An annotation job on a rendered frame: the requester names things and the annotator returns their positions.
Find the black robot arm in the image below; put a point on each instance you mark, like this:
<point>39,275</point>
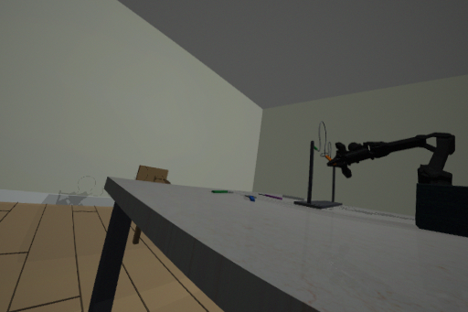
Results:
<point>427,174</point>

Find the blue handle with grey loop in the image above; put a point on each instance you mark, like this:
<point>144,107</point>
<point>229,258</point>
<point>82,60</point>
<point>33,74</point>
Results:
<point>252,198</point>

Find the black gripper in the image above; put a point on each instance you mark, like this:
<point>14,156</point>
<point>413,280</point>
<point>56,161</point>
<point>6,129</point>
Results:
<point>342,160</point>

